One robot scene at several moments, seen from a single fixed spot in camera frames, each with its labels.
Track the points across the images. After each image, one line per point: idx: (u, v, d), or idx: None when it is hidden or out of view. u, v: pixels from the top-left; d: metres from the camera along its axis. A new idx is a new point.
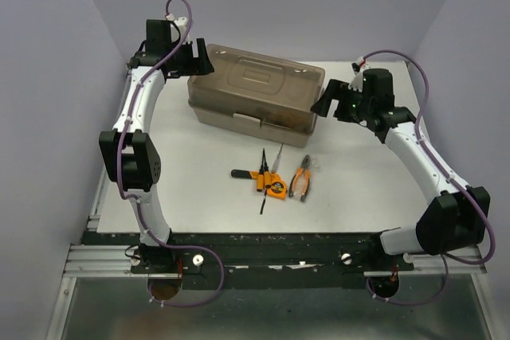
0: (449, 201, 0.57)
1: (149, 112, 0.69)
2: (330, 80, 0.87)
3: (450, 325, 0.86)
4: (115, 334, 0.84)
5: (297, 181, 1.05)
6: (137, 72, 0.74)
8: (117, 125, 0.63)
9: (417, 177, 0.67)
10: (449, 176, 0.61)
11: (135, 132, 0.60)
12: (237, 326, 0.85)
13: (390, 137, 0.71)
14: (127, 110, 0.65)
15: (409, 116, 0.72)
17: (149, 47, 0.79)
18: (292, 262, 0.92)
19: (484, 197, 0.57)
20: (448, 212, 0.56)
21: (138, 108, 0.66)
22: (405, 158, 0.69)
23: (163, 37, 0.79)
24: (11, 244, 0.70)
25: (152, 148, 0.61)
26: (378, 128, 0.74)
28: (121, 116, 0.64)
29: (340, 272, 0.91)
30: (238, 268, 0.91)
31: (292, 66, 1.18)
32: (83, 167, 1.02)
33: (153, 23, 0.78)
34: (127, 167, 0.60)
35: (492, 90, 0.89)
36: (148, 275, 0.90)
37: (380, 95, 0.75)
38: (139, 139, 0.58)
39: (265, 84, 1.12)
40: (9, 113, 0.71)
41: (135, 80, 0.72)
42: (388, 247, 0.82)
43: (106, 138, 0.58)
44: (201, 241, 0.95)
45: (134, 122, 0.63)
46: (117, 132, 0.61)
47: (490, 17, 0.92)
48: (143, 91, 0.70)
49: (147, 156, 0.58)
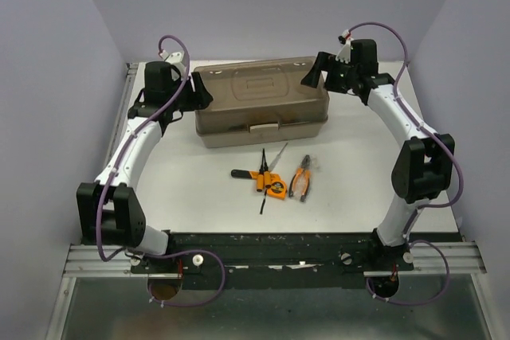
0: (417, 143, 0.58)
1: (140, 163, 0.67)
2: (319, 52, 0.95)
3: (450, 325, 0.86)
4: (115, 334, 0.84)
5: (297, 181, 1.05)
6: (131, 123, 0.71)
8: (101, 176, 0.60)
9: (394, 132, 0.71)
10: (419, 125, 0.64)
11: (118, 185, 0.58)
12: (237, 326, 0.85)
13: (371, 98, 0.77)
14: (115, 160, 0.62)
15: (389, 79, 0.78)
17: (148, 96, 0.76)
18: (292, 262, 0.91)
19: (451, 142, 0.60)
20: (417, 155, 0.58)
21: (127, 159, 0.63)
22: (383, 115, 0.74)
23: (162, 84, 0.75)
24: (12, 243, 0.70)
25: (135, 205, 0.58)
26: (362, 91, 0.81)
28: (107, 166, 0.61)
29: (340, 273, 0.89)
30: (238, 268, 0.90)
31: (290, 61, 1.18)
32: (84, 167, 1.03)
33: (151, 72, 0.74)
34: (106, 226, 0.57)
35: (491, 91, 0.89)
36: (148, 275, 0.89)
37: (365, 63, 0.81)
38: (121, 196, 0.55)
39: (271, 89, 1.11)
40: (10, 112, 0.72)
41: (129, 130, 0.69)
42: (385, 239, 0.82)
43: (85, 193, 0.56)
44: (200, 241, 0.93)
45: (119, 174, 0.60)
46: (100, 183, 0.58)
47: (487, 17, 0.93)
48: (135, 142, 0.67)
49: (127, 212, 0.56)
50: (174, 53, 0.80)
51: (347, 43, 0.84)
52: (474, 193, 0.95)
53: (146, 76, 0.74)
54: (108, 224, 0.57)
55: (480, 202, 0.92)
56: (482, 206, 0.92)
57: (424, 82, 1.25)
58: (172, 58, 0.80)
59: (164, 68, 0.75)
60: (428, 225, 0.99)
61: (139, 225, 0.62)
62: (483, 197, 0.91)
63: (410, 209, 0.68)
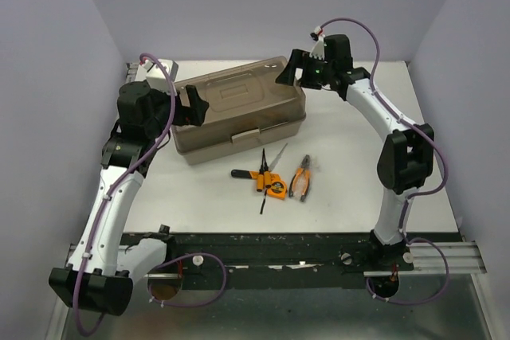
0: (399, 136, 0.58)
1: (119, 228, 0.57)
2: (293, 50, 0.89)
3: (451, 324, 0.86)
4: (116, 334, 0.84)
5: (297, 181, 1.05)
6: (106, 177, 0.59)
8: (74, 257, 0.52)
9: (375, 127, 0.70)
10: (399, 117, 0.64)
11: (92, 274, 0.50)
12: (237, 326, 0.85)
13: (349, 93, 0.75)
14: (88, 238, 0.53)
15: (365, 73, 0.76)
17: (123, 130, 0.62)
18: (292, 262, 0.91)
19: (430, 131, 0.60)
20: (399, 149, 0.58)
21: (101, 235, 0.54)
22: (362, 110, 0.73)
23: (141, 118, 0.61)
24: (11, 243, 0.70)
25: (117, 283, 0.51)
26: (340, 87, 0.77)
28: (80, 245, 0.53)
29: (340, 272, 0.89)
30: (238, 268, 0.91)
31: (259, 65, 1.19)
32: (84, 167, 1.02)
33: (125, 103, 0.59)
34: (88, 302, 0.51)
35: (492, 91, 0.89)
36: (148, 275, 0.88)
37: (338, 59, 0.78)
38: (96, 285, 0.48)
39: (245, 95, 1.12)
40: (11, 111, 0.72)
41: (102, 189, 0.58)
42: (383, 238, 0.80)
43: (57, 281, 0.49)
44: (201, 241, 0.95)
45: (93, 256, 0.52)
46: (72, 270, 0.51)
47: (487, 18, 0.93)
48: (109, 207, 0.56)
49: (107, 299, 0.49)
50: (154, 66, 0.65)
51: (320, 40, 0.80)
52: (474, 193, 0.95)
53: (118, 110, 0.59)
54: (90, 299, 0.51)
55: (480, 202, 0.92)
56: (482, 206, 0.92)
57: (424, 82, 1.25)
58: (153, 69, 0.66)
59: (139, 98, 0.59)
60: (429, 225, 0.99)
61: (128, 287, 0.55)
62: (483, 197, 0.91)
63: (402, 201, 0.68)
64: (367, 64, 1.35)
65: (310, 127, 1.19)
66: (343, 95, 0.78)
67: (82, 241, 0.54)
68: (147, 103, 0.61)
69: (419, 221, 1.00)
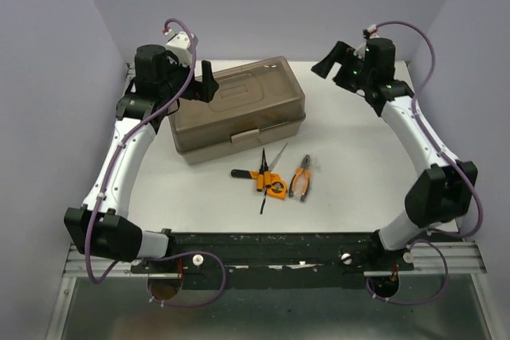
0: (437, 173, 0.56)
1: (131, 177, 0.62)
2: (339, 41, 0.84)
3: (450, 324, 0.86)
4: (116, 334, 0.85)
5: (297, 181, 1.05)
6: (120, 128, 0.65)
8: (89, 198, 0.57)
9: (409, 151, 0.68)
10: (441, 150, 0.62)
11: (107, 213, 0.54)
12: (238, 326, 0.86)
13: (386, 111, 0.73)
14: (103, 181, 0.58)
15: (406, 91, 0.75)
17: (139, 86, 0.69)
18: (292, 262, 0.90)
19: (473, 170, 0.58)
20: (436, 185, 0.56)
21: (115, 177, 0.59)
22: (399, 130, 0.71)
23: (156, 75, 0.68)
24: (11, 244, 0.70)
25: (126, 227, 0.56)
26: (376, 101, 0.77)
28: (95, 188, 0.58)
29: (340, 273, 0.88)
30: (238, 268, 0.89)
31: (258, 65, 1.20)
32: (84, 167, 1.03)
33: (143, 60, 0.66)
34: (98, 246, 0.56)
35: (492, 91, 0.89)
36: (148, 275, 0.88)
37: (379, 69, 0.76)
38: (111, 224, 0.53)
39: (245, 95, 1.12)
40: (11, 112, 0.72)
41: (117, 138, 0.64)
42: (387, 244, 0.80)
43: (72, 220, 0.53)
44: (201, 241, 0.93)
45: (107, 197, 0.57)
46: (87, 209, 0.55)
47: (487, 18, 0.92)
48: (123, 154, 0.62)
49: (118, 240, 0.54)
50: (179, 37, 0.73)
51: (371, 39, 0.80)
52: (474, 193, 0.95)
53: (136, 67, 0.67)
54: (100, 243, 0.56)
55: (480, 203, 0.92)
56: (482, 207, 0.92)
57: (424, 82, 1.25)
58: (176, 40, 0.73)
59: (158, 56, 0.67)
60: None
61: (135, 236, 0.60)
62: (483, 197, 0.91)
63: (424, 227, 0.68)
64: None
65: (310, 126, 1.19)
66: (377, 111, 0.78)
67: (96, 185, 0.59)
68: (162, 64, 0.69)
69: None
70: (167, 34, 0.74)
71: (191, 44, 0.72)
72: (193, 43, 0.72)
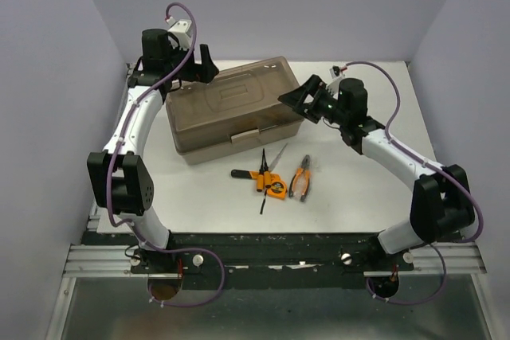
0: (429, 181, 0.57)
1: (144, 132, 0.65)
2: (314, 75, 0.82)
3: (451, 325, 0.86)
4: (116, 334, 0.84)
5: (297, 181, 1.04)
6: (133, 93, 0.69)
8: (108, 146, 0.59)
9: (399, 175, 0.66)
10: (423, 162, 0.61)
11: (126, 154, 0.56)
12: (237, 326, 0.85)
13: (366, 146, 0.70)
14: (121, 130, 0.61)
15: (377, 125, 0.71)
17: (147, 64, 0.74)
18: (292, 262, 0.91)
19: (461, 173, 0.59)
20: (431, 195, 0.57)
21: (132, 129, 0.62)
22: (382, 160, 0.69)
23: (161, 52, 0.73)
24: (11, 244, 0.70)
25: (144, 171, 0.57)
26: (353, 142, 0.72)
28: (113, 137, 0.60)
29: (340, 273, 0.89)
30: (238, 268, 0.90)
31: (258, 65, 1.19)
32: (84, 166, 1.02)
33: (149, 39, 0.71)
34: (117, 192, 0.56)
35: (491, 92, 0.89)
36: (148, 275, 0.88)
37: (355, 111, 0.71)
38: (131, 162, 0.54)
39: (245, 95, 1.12)
40: (11, 112, 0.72)
41: (130, 100, 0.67)
42: (388, 248, 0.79)
43: (94, 161, 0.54)
44: (201, 241, 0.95)
45: (126, 143, 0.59)
46: (107, 153, 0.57)
47: (487, 19, 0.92)
48: (138, 111, 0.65)
49: (138, 180, 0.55)
50: (181, 23, 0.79)
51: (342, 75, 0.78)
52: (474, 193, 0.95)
53: (143, 44, 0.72)
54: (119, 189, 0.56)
55: (480, 203, 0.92)
56: (482, 207, 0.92)
57: (424, 82, 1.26)
58: (178, 26, 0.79)
59: (162, 36, 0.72)
60: None
61: (150, 190, 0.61)
62: (483, 197, 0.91)
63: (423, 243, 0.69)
64: (367, 63, 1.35)
65: (310, 126, 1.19)
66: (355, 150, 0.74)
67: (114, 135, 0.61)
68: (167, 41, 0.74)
69: None
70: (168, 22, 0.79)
71: (191, 29, 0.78)
72: (192, 27, 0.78)
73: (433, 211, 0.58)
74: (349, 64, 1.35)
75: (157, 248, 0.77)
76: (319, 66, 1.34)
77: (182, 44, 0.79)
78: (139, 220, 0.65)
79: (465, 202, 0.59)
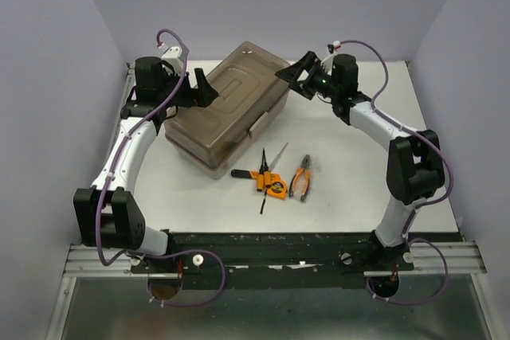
0: (404, 140, 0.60)
1: (136, 163, 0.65)
2: (310, 50, 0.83)
3: (451, 325, 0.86)
4: (116, 334, 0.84)
5: (297, 181, 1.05)
6: (126, 124, 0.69)
8: (97, 181, 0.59)
9: (381, 142, 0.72)
10: (400, 127, 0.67)
11: (115, 190, 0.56)
12: (237, 326, 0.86)
13: (353, 117, 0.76)
14: (111, 163, 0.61)
15: (365, 98, 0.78)
17: (141, 95, 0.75)
18: (292, 262, 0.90)
19: (433, 137, 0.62)
20: (404, 154, 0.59)
21: (123, 162, 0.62)
22: (366, 128, 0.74)
23: (154, 81, 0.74)
24: (11, 243, 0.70)
25: (134, 206, 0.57)
26: (343, 114, 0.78)
28: (103, 171, 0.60)
29: (340, 273, 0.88)
30: (238, 268, 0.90)
31: (234, 56, 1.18)
32: (84, 167, 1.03)
33: (142, 69, 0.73)
34: (107, 231, 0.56)
35: (491, 92, 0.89)
36: (148, 275, 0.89)
37: (347, 84, 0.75)
38: (119, 200, 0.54)
39: (241, 87, 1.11)
40: (12, 112, 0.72)
41: (123, 131, 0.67)
42: (384, 240, 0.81)
43: (82, 199, 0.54)
44: (200, 241, 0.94)
45: (116, 177, 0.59)
46: (96, 189, 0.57)
47: (486, 19, 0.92)
48: (130, 143, 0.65)
49: (127, 217, 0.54)
50: (173, 48, 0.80)
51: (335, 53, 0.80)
52: (474, 193, 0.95)
53: (135, 74, 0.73)
54: (108, 228, 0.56)
55: (480, 204, 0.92)
56: (482, 207, 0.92)
57: (424, 82, 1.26)
58: (170, 52, 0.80)
59: (154, 64, 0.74)
60: (425, 225, 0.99)
61: (140, 226, 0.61)
62: (484, 197, 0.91)
63: (408, 210, 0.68)
64: (367, 63, 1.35)
65: (310, 125, 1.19)
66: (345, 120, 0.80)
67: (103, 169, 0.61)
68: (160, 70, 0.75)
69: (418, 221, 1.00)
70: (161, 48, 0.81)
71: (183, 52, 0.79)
72: (184, 52, 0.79)
73: (406, 166, 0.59)
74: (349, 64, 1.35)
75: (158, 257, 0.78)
76: None
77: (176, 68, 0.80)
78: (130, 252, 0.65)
79: (436, 165, 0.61)
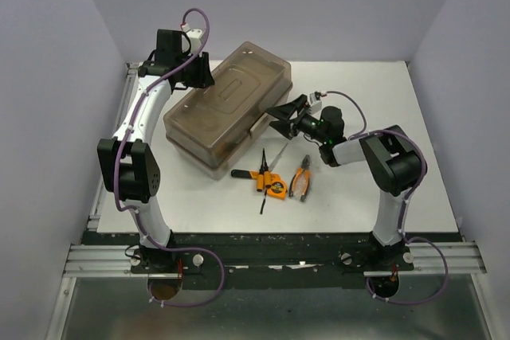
0: (372, 137, 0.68)
1: (153, 121, 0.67)
2: (303, 95, 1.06)
3: (450, 325, 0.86)
4: (116, 334, 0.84)
5: (297, 181, 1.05)
6: (143, 82, 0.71)
8: (118, 134, 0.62)
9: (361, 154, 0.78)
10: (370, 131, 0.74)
11: (135, 142, 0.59)
12: (237, 326, 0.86)
13: (337, 154, 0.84)
14: (130, 118, 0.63)
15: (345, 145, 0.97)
17: (158, 56, 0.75)
18: (292, 262, 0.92)
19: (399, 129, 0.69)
20: (374, 145, 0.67)
21: (142, 117, 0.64)
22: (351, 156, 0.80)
23: (173, 46, 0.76)
24: (11, 244, 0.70)
25: (151, 159, 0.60)
26: (329, 160, 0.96)
28: (123, 125, 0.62)
29: (340, 273, 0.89)
30: (238, 268, 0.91)
31: (235, 56, 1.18)
32: (84, 167, 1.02)
33: (164, 33, 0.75)
34: (125, 177, 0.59)
35: (492, 92, 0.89)
36: (148, 275, 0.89)
37: (333, 137, 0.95)
38: (139, 150, 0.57)
39: (241, 86, 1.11)
40: (11, 113, 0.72)
41: (140, 89, 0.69)
42: (382, 239, 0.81)
43: (104, 147, 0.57)
44: (201, 241, 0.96)
45: (135, 130, 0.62)
46: (117, 139, 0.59)
47: (486, 20, 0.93)
48: (147, 100, 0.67)
49: (145, 167, 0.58)
50: (196, 29, 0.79)
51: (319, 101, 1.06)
52: (474, 193, 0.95)
53: (158, 37, 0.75)
54: (127, 175, 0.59)
55: (481, 204, 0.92)
56: (483, 207, 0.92)
57: (424, 82, 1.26)
58: (192, 33, 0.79)
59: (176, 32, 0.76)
60: (427, 224, 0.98)
61: (157, 177, 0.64)
62: (484, 197, 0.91)
63: (399, 202, 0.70)
64: (368, 64, 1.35)
65: None
66: (332, 164, 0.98)
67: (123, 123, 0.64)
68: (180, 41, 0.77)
69: (420, 221, 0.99)
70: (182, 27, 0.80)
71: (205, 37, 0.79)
72: (206, 36, 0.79)
73: (380, 156, 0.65)
74: (350, 64, 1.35)
75: (157, 244, 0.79)
76: (319, 66, 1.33)
77: (193, 48, 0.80)
78: (143, 208, 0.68)
79: (409, 150, 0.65)
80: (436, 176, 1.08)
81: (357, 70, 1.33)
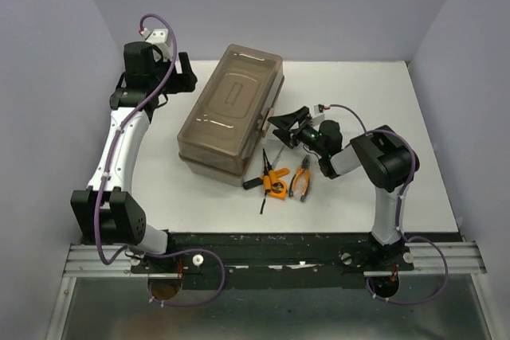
0: (361, 137, 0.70)
1: (131, 157, 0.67)
2: (305, 107, 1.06)
3: (449, 324, 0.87)
4: (117, 334, 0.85)
5: (297, 181, 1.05)
6: (116, 116, 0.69)
8: (93, 181, 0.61)
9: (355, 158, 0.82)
10: None
11: (111, 190, 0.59)
12: (238, 326, 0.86)
13: (337, 165, 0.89)
14: (105, 163, 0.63)
15: None
17: (130, 81, 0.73)
18: (292, 262, 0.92)
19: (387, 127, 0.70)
20: (364, 145, 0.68)
21: (117, 160, 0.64)
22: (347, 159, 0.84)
23: (144, 67, 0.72)
24: (10, 244, 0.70)
25: (131, 205, 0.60)
26: (328, 173, 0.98)
28: (98, 170, 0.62)
29: (340, 273, 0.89)
30: (238, 268, 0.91)
31: (225, 58, 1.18)
32: (83, 167, 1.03)
33: (130, 53, 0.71)
34: (106, 227, 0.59)
35: (492, 93, 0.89)
36: (148, 275, 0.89)
37: (331, 149, 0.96)
38: (117, 199, 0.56)
39: (242, 87, 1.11)
40: (11, 112, 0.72)
41: (115, 125, 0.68)
42: (382, 239, 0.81)
43: (80, 201, 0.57)
44: (201, 241, 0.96)
45: (111, 177, 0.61)
46: (92, 189, 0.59)
47: (486, 20, 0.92)
48: (122, 138, 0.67)
49: (126, 215, 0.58)
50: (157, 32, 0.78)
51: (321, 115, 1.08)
52: (474, 193, 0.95)
53: (125, 59, 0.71)
54: (108, 225, 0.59)
55: (480, 205, 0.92)
56: (483, 208, 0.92)
57: (424, 82, 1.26)
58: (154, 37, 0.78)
59: (145, 48, 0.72)
60: (427, 224, 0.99)
61: (139, 219, 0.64)
62: (484, 197, 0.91)
63: (394, 198, 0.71)
64: (367, 64, 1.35)
65: None
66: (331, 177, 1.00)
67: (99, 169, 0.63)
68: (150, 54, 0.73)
69: (421, 219, 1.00)
70: (143, 34, 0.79)
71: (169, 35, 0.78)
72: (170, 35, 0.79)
73: (371, 154, 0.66)
74: (349, 64, 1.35)
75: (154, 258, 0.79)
76: (319, 66, 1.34)
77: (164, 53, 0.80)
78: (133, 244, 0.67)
79: (398, 145, 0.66)
80: (435, 176, 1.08)
81: (357, 69, 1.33)
